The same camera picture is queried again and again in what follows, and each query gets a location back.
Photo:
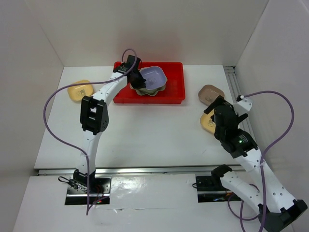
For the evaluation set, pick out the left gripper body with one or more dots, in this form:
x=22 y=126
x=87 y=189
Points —
x=136 y=74

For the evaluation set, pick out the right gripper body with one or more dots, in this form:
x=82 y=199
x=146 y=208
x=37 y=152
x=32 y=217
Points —
x=217 y=133

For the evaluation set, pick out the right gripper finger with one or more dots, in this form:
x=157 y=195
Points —
x=242 y=117
x=217 y=102

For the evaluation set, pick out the large green scalloped bowl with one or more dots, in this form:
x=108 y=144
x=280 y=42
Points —
x=149 y=92

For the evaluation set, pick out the purple square plate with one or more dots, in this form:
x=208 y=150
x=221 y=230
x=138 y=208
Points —
x=154 y=77

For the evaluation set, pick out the yellow square plate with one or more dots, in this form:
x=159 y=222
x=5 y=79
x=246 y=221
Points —
x=76 y=93
x=207 y=122

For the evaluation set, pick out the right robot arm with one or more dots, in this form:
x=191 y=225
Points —
x=275 y=206

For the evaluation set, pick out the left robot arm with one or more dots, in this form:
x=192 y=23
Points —
x=94 y=116

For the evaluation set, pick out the red plastic bin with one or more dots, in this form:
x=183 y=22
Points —
x=174 y=93

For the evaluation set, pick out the brown square plate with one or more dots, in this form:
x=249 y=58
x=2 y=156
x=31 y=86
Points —
x=209 y=93

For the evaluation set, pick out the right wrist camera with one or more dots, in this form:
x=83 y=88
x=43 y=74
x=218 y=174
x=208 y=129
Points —
x=242 y=105

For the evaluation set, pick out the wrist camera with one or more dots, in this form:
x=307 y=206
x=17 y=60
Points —
x=122 y=68
x=242 y=105

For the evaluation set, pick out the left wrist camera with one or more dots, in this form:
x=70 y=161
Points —
x=122 y=68

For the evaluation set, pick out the aluminium rail front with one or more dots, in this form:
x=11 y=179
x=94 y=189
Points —
x=134 y=170

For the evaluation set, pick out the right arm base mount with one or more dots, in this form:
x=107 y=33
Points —
x=209 y=191

